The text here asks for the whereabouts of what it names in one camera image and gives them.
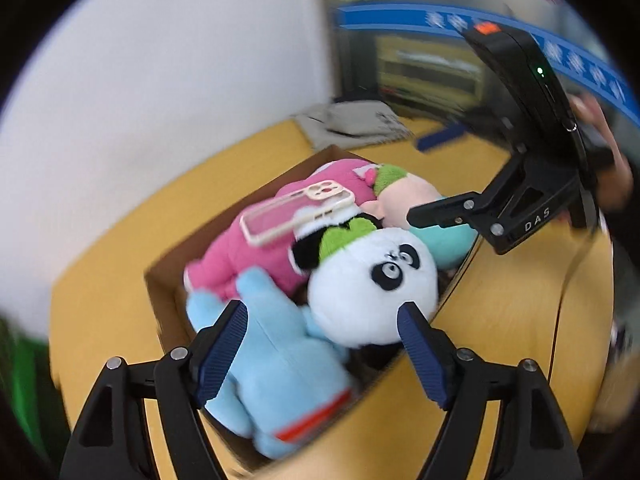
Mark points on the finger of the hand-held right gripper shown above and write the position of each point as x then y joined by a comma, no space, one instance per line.
450,210
440,139

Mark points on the clear beige phone case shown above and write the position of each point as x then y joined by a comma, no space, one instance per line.
275,217

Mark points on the blue door banner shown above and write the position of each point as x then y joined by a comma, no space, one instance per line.
400,15

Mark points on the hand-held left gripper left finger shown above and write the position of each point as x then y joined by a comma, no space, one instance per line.
222,355

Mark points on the person's right hand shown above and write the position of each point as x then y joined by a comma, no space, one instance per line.
615,180

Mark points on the pink plush toy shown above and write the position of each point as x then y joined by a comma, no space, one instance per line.
240,255

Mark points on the yellow shelf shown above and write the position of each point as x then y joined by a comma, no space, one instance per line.
425,70

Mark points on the grey cloth bag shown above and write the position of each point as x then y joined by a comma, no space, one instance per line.
350,120

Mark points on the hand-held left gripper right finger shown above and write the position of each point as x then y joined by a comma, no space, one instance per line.
422,355

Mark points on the green-haired plush doll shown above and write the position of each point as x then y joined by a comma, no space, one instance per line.
410,195

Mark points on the brown cardboard box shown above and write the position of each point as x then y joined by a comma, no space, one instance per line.
175,310

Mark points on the panda plush toy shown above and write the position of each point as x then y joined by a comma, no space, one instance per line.
360,300

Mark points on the light blue plush toy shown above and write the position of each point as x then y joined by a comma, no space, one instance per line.
280,375

